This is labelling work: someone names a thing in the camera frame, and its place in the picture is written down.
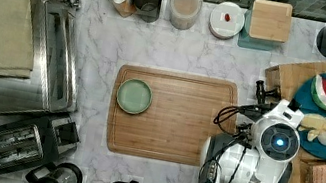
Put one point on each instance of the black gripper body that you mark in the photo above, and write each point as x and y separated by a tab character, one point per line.
262	94

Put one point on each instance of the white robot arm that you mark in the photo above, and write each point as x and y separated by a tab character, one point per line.
260	152

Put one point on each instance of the plush peeled banana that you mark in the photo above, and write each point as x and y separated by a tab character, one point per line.
315	126

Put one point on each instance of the teal canister with wooden lid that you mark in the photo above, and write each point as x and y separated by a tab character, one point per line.
267	25

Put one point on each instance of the white lidded container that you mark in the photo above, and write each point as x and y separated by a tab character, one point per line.
226	20

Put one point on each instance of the large wooden cutting board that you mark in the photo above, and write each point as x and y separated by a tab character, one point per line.
177	122

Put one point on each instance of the clear cereal jar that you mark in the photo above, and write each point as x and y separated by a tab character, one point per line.
184	13

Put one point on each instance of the green ceramic bowl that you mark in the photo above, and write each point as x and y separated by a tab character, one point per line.
134	96

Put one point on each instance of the dark empty glass jar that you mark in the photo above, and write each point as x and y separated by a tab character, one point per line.
148	10

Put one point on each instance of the silver toaster oven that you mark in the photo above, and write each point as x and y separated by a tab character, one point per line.
52	86

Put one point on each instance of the black coffee grinder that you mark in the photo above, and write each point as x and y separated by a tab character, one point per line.
51	173

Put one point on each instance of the black silver toaster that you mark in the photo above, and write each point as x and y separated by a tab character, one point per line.
36	141

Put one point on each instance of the beige folded towel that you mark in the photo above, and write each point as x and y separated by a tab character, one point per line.
16	42

